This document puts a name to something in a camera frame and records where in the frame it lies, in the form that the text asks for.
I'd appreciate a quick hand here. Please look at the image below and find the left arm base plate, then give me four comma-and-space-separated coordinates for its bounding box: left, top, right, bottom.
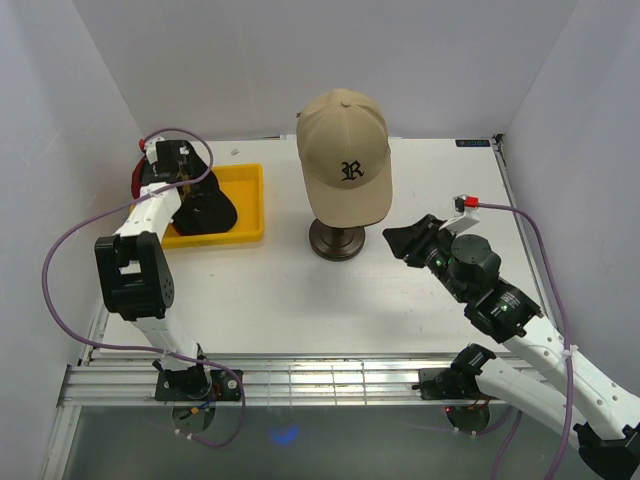
154, 364, 243, 402

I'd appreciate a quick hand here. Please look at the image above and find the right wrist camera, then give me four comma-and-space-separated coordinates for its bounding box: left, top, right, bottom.
439, 195, 480, 236

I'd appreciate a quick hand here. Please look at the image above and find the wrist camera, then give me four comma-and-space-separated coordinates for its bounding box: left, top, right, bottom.
139, 136, 164, 164
439, 195, 480, 236

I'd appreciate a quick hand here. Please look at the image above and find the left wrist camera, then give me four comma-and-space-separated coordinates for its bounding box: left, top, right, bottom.
139, 136, 164, 164

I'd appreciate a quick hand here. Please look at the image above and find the aluminium frame rail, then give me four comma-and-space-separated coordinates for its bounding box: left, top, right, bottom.
57, 352, 576, 409

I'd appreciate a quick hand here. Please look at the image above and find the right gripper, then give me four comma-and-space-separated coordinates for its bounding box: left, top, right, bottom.
381, 214, 469, 304

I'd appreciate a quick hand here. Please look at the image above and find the beige cap black letter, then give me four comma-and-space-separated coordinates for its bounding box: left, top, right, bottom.
296, 88, 393, 221

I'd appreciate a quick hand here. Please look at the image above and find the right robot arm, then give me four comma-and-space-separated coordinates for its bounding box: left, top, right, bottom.
383, 208, 639, 479

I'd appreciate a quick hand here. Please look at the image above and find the beige mannequin head stand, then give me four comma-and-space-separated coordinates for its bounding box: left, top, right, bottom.
308, 219, 366, 262

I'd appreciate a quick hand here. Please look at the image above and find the yellow plastic tray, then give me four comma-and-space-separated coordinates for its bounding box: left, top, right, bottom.
162, 164, 264, 249

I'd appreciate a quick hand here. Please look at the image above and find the black cap in tray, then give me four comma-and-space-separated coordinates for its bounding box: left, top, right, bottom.
173, 170, 238, 236

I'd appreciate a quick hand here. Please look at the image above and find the black cap gold letter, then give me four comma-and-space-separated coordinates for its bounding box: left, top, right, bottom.
320, 220, 381, 229

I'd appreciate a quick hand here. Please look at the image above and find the red cap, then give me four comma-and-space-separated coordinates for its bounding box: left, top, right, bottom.
130, 157, 149, 199

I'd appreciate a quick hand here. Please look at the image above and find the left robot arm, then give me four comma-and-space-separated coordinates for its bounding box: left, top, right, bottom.
94, 135, 212, 400

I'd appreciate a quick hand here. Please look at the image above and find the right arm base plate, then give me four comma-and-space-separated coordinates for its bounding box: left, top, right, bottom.
412, 367, 480, 400

